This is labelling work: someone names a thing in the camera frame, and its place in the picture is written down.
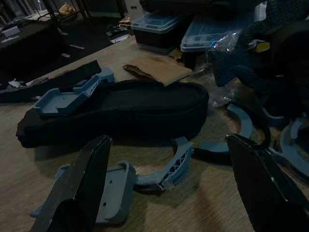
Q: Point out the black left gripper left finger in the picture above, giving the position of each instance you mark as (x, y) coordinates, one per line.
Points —
(72, 193)

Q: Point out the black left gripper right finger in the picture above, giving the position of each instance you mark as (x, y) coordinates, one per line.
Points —
(265, 193)

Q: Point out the black foam sole piece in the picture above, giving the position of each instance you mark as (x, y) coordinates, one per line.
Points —
(135, 113)

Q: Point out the grey printed plate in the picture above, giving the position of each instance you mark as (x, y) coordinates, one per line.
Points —
(116, 193)

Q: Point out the grey curved printed part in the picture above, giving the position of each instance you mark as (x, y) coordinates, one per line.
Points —
(213, 148)

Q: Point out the grey printed piece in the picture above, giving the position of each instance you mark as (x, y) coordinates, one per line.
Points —
(272, 118)

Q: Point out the grey printed arc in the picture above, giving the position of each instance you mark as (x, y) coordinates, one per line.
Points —
(245, 120)

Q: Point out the grey curved lattice part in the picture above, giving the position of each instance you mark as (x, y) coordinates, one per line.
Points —
(178, 162)

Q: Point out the clear plastic bag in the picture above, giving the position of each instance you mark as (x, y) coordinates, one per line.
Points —
(224, 96)

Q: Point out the white crumpled paper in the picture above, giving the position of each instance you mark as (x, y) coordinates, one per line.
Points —
(15, 83)

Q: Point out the dark mesh fabric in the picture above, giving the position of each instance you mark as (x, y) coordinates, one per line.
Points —
(241, 62)

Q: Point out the white strip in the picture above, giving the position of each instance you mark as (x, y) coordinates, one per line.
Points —
(77, 47)

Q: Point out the yellow tag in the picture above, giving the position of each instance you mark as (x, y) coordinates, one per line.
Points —
(263, 46)

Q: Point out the brown cardboard piece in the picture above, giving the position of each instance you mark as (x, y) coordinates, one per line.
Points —
(164, 70)

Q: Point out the black table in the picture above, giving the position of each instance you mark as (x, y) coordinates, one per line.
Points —
(29, 46)

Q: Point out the clear lid black container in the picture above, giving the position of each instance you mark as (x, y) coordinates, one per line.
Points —
(154, 31)
(200, 41)

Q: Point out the scattered paper scraps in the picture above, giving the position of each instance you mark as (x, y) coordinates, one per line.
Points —
(118, 33)

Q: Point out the white label stand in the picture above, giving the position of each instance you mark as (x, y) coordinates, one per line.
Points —
(10, 31)

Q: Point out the grey printed bracket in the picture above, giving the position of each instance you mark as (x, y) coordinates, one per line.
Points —
(62, 99)

